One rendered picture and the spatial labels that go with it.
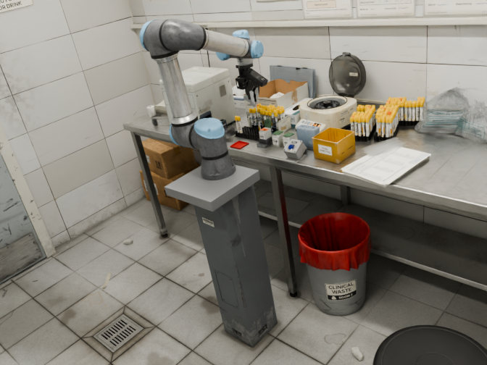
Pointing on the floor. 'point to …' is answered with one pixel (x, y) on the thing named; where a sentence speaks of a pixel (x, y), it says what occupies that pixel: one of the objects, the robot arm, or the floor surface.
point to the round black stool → (430, 347)
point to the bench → (406, 249)
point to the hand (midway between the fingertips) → (255, 103)
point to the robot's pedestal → (239, 266)
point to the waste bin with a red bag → (336, 260)
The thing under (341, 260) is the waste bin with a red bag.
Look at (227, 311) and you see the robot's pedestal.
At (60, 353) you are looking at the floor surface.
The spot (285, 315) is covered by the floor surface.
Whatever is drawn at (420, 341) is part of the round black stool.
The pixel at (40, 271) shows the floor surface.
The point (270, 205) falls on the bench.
